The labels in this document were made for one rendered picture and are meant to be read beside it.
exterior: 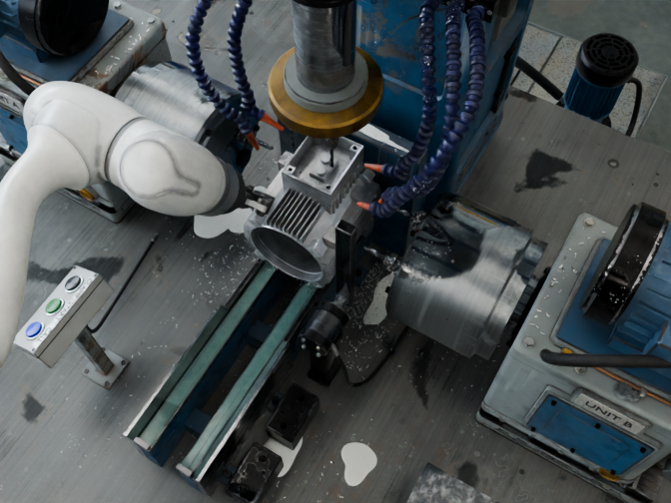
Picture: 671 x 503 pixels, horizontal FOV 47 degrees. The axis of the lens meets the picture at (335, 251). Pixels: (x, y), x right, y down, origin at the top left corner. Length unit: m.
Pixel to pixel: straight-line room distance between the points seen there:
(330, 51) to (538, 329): 0.52
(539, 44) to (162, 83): 1.46
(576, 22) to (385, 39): 2.03
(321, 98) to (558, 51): 1.54
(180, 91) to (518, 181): 0.79
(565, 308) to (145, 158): 0.67
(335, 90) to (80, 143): 0.38
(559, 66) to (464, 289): 1.43
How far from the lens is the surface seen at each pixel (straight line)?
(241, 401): 1.41
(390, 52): 1.40
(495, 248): 1.26
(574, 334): 1.22
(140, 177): 0.98
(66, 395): 1.61
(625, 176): 1.87
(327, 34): 1.08
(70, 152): 1.06
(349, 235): 1.15
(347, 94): 1.17
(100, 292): 1.39
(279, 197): 1.40
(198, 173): 1.00
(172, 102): 1.44
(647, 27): 3.42
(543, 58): 2.58
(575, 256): 1.29
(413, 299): 1.28
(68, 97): 1.11
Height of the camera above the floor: 2.25
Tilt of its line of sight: 61 degrees down
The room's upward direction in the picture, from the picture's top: straight up
